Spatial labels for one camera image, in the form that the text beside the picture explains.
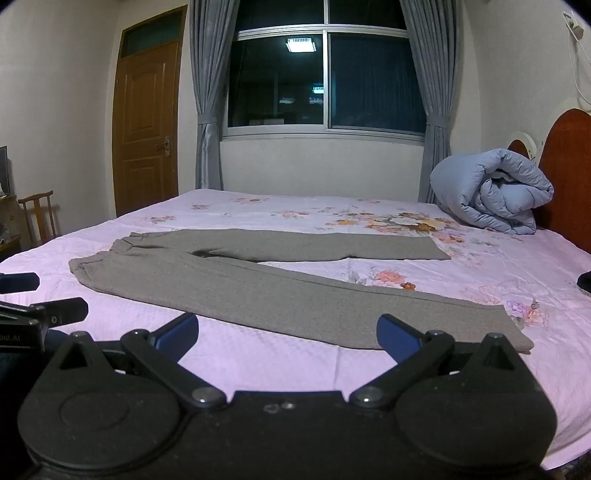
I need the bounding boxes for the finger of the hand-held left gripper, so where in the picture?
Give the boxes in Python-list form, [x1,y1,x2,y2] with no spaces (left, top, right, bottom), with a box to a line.
[0,297,89,330]
[0,272,40,295]

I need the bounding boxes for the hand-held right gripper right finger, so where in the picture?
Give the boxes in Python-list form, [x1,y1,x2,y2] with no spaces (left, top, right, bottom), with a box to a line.
[348,313,533,411]

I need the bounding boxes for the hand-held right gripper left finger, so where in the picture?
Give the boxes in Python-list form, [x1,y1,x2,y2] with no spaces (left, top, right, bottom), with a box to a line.
[50,312,228,411]

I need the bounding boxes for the grey pants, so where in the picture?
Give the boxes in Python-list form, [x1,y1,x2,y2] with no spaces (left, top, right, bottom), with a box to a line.
[68,228,535,352]

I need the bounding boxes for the dark wooden desk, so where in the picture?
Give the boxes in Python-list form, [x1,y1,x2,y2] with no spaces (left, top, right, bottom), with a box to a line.
[0,194,24,260]

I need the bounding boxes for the wooden chair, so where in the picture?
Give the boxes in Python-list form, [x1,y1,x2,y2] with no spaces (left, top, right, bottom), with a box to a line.
[17,190,59,248]

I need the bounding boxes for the bed with pink floral sheet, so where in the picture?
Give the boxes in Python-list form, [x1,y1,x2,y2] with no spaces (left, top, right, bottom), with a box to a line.
[0,188,591,472]

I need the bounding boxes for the rolled light blue quilt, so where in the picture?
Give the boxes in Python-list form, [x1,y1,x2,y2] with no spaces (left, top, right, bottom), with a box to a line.
[430,148,555,236]

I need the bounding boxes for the brown wooden door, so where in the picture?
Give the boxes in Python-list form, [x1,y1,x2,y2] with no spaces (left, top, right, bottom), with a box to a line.
[112,9,186,217]

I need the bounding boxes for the red-brown wooden headboard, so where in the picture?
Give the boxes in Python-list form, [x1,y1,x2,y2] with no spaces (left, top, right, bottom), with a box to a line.
[507,108,591,257]

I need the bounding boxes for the grey curtain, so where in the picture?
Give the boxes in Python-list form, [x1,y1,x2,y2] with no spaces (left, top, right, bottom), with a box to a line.
[399,0,472,204]
[188,0,242,191]

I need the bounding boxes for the sliding glass window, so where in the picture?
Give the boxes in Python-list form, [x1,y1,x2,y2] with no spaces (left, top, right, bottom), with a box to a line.
[222,0,428,142]

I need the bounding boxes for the white wall cable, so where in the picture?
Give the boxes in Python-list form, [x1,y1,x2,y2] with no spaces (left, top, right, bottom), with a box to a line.
[565,28,591,112]

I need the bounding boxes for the white wall socket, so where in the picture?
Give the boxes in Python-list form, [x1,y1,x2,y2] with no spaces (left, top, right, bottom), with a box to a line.
[562,10,584,43]

